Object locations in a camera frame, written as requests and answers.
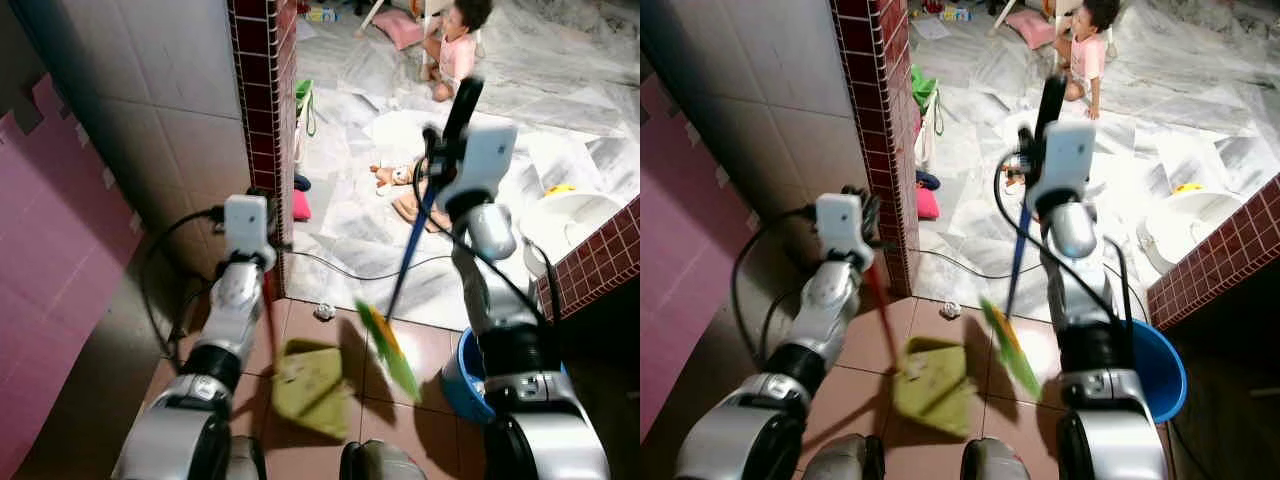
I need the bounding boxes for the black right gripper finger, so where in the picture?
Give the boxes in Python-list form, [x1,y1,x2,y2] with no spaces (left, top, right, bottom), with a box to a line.
[1034,72,1069,136]
[443,75,487,143]

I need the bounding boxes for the blue-handled green yellow broom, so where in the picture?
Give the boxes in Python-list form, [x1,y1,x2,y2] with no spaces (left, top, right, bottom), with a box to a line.
[354,180,441,403]
[979,195,1043,403]

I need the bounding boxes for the green dustpan with red handle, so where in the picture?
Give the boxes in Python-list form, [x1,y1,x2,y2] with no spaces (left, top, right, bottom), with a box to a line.
[862,258,978,439]
[258,270,353,442]

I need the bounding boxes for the child in pink shirt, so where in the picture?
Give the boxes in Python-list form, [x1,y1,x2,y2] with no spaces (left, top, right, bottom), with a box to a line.
[1053,0,1122,122]
[419,0,494,104]

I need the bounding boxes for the small doll toy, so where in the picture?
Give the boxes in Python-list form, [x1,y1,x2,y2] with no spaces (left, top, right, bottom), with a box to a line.
[369,160,423,193]

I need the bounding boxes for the peach flip-flop sandal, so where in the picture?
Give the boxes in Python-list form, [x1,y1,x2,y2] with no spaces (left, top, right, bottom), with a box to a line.
[391,188,453,234]

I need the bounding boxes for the pink pillow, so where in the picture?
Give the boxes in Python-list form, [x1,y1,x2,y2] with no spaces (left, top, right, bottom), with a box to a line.
[1004,9,1057,51]
[371,8,427,52]

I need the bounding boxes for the white chair leg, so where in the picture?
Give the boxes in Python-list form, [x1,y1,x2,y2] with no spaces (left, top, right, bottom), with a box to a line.
[354,0,389,40]
[988,0,1023,37]

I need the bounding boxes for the green bag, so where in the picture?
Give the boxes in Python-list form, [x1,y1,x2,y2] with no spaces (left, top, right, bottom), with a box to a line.
[909,64,943,136]
[294,78,317,138]

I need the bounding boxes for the white plastic potty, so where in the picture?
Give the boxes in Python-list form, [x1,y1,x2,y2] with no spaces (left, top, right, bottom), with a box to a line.
[518,186,628,279]
[1135,186,1248,278]

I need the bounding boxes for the pink foam mat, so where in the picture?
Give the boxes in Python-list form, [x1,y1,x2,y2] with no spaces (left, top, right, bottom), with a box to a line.
[0,73,143,479]
[640,73,749,443]

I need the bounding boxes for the blue plastic bucket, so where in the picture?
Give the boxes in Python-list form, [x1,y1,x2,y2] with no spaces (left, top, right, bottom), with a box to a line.
[439,327,506,424]
[1128,318,1189,425]

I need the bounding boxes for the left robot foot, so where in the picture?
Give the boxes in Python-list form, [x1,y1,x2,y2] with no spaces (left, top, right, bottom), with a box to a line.
[800,433,887,480]
[224,434,268,480]

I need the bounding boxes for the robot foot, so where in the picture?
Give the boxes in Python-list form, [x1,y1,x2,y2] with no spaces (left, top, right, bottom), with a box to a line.
[224,434,268,480]
[960,436,1033,480]
[339,439,428,480]
[800,433,887,480]

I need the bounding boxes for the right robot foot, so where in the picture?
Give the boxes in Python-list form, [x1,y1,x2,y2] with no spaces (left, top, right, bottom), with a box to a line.
[960,436,1033,480]
[339,439,428,480]

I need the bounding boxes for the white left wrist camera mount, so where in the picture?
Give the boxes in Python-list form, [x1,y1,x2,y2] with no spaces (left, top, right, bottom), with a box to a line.
[224,194,272,269]
[816,192,867,269]

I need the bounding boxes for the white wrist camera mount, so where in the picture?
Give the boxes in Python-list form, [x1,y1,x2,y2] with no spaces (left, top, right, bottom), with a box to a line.
[440,124,519,213]
[224,194,272,269]
[816,192,867,269]
[1027,120,1097,208]

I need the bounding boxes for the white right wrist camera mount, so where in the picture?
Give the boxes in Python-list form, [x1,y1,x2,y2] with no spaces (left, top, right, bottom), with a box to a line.
[440,124,519,213]
[1027,120,1097,208]

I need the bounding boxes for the black floor cable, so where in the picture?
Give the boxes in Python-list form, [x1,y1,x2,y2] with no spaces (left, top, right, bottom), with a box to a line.
[283,248,456,283]
[913,248,1013,283]

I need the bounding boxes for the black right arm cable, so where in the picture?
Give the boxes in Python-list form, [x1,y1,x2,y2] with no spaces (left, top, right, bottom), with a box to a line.
[408,128,563,336]
[993,148,1136,336]

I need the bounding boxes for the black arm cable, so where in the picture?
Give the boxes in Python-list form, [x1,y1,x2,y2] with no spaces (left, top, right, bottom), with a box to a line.
[138,204,228,353]
[408,128,563,336]
[730,203,819,351]
[993,148,1136,336]

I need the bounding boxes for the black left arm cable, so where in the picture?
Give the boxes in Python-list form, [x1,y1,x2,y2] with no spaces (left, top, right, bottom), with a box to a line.
[730,203,819,351]
[138,204,228,353]

